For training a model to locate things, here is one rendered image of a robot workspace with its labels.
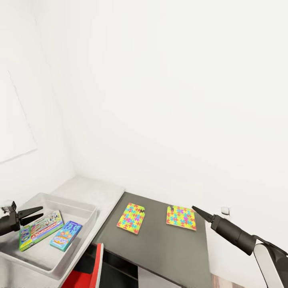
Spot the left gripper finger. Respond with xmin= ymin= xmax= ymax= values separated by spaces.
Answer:
xmin=16 ymin=206 xmax=43 ymax=224
xmin=19 ymin=213 xmax=43 ymax=227

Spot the board game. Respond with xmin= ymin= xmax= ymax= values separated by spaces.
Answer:
xmin=49 ymin=220 xmax=82 ymax=252
xmin=19 ymin=210 xmax=64 ymax=252

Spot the jigsaw puzzle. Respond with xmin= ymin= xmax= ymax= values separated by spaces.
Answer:
xmin=166 ymin=206 xmax=196 ymax=230
xmin=117 ymin=203 xmax=145 ymax=234

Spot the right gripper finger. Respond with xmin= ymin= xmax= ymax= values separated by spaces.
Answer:
xmin=192 ymin=206 xmax=216 ymax=223

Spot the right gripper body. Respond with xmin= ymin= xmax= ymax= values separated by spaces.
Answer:
xmin=210 ymin=214 xmax=242 ymax=246

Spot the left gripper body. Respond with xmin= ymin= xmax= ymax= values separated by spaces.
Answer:
xmin=0 ymin=211 xmax=21 ymax=236

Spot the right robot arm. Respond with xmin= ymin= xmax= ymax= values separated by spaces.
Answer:
xmin=192 ymin=206 xmax=288 ymax=288

